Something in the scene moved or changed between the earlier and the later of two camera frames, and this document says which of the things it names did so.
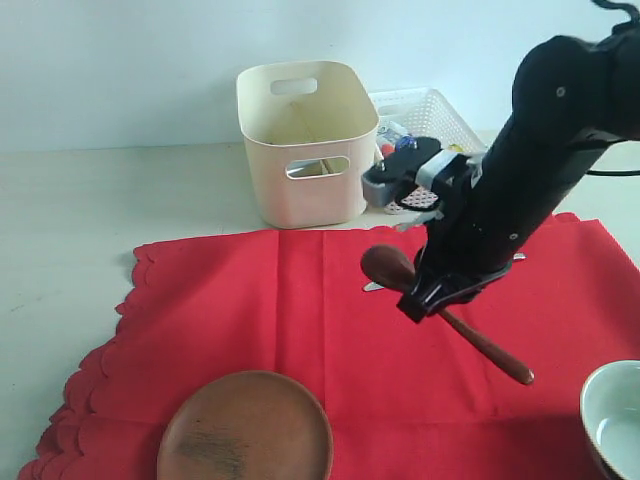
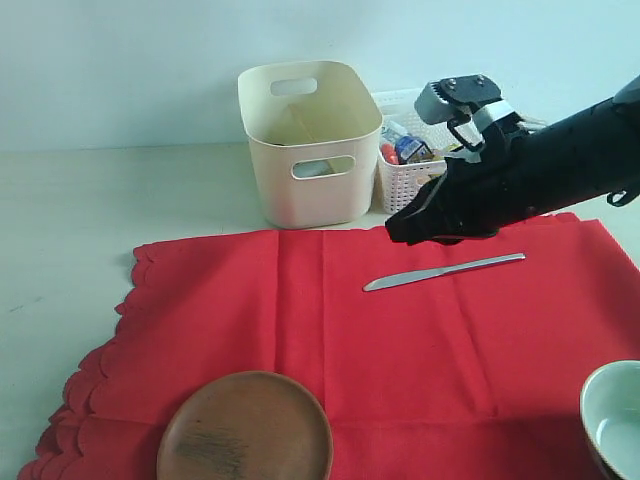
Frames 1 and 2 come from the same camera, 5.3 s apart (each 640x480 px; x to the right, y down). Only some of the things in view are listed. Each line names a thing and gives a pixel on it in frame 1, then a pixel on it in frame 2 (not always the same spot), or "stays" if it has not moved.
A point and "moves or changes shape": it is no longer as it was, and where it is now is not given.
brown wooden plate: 247,425 stays
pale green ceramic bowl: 610,409 stays
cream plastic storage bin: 310,129 stays
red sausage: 387,149 moves or changes shape
